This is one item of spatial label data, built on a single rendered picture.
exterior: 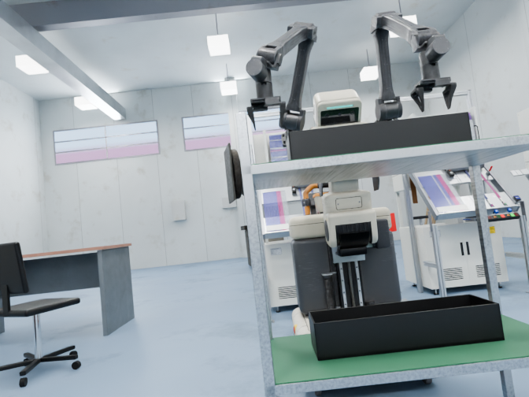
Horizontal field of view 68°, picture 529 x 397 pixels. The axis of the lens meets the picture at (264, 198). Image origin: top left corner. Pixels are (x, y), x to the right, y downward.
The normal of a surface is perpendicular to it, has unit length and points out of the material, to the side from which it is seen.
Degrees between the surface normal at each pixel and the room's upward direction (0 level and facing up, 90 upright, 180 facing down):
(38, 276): 90
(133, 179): 90
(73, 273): 90
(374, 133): 90
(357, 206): 98
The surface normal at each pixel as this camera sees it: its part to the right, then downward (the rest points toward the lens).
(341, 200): 0.00, 0.07
